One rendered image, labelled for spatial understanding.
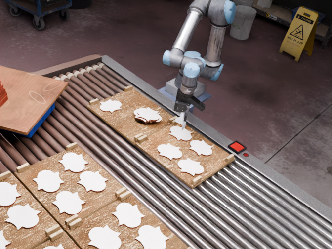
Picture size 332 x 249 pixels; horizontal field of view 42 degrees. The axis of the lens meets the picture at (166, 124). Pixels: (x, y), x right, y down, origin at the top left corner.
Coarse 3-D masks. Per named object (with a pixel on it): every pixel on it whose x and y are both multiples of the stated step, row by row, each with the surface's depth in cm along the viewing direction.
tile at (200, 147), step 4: (196, 140) 237; (192, 144) 234; (196, 144) 234; (200, 144) 235; (204, 144) 235; (192, 148) 231; (196, 148) 231; (200, 148) 232; (204, 148) 232; (208, 148) 233; (196, 152) 229; (200, 152) 229; (204, 152) 230; (208, 152) 230
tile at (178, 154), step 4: (164, 144) 230; (168, 144) 231; (160, 148) 227; (164, 148) 228; (168, 148) 228; (172, 148) 229; (176, 148) 229; (160, 152) 225; (164, 152) 225; (168, 152) 226; (172, 152) 226; (176, 152) 226; (180, 152) 227; (164, 156) 223; (168, 156) 223; (172, 156) 224; (176, 156) 224; (180, 156) 224
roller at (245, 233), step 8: (72, 96) 262; (80, 96) 259; (88, 104) 254; (112, 128) 242; (152, 160) 225; (160, 168) 222; (184, 184) 213; (192, 192) 210; (200, 192) 209; (200, 200) 207; (208, 200) 206; (216, 208) 202; (224, 216) 200; (232, 224) 197; (240, 224) 196; (240, 232) 194; (248, 232) 193; (248, 240) 192; (256, 240) 191; (264, 248) 188
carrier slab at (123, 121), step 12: (120, 96) 262; (132, 96) 264; (144, 96) 266; (96, 108) 249; (132, 108) 254; (156, 108) 258; (108, 120) 242; (120, 120) 244; (132, 120) 245; (168, 120) 250; (120, 132) 236; (132, 132) 236; (144, 132) 238
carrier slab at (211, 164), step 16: (144, 144) 230; (160, 144) 231; (176, 144) 233; (208, 144) 237; (160, 160) 221; (176, 160) 223; (192, 160) 225; (208, 160) 226; (224, 160) 228; (176, 176) 215; (192, 176) 215; (208, 176) 217
